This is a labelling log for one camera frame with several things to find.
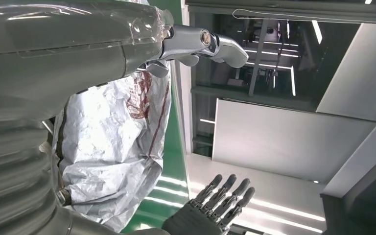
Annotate grey parcel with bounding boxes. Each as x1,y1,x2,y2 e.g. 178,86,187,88
52,63,172,234

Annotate glass partition with metal frames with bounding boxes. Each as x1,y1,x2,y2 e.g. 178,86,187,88
185,0,376,156

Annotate green conveyor belt, aluminium frame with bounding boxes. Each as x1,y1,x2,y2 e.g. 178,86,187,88
119,0,193,235

